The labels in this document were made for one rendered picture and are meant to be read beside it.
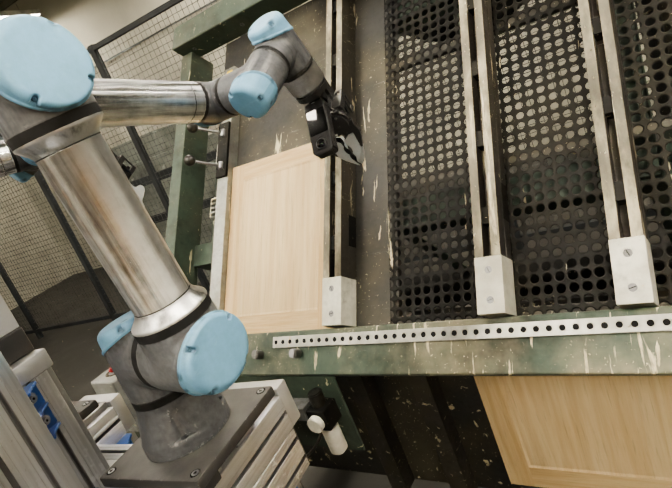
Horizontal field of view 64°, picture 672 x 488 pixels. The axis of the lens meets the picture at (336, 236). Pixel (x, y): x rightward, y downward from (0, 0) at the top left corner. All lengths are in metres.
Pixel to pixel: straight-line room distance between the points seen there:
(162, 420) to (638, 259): 0.87
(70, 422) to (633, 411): 1.22
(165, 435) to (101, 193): 0.41
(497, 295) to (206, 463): 0.66
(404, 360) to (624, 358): 0.46
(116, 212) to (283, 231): 0.96
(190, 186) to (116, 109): 1.16
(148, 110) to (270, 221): 0.81
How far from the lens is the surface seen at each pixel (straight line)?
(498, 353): 1.21
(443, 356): 1.25
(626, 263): 1.14
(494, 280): 1.20
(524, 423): 1.63
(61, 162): 0.73
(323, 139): 1.05
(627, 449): 1.61
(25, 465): 0.99
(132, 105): 0.95
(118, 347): 0.89
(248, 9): 2.04
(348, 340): 1.38
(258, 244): 1.70
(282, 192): 1.69
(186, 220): 2.02
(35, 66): 0.71
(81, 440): 1.10
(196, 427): 0.93
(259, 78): 0.96
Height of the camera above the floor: 1.48
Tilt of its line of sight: 15 degrees down
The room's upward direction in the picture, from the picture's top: 22 degrees counter-clockwise
